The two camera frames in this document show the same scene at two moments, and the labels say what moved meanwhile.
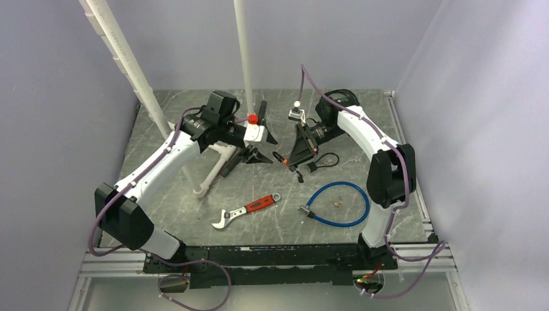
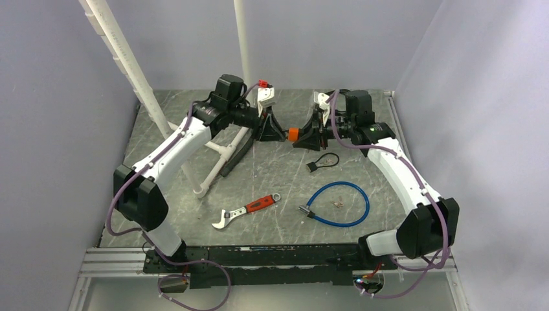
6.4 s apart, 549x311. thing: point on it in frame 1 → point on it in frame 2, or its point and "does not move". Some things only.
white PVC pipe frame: (117, 52) does not move
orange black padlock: (280, 158) → (294, 134)
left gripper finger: (257, 156) → (272, 130)
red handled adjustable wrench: (254, 205) does not move
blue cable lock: (307, 209) does not move
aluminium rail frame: (122, 262) does not move
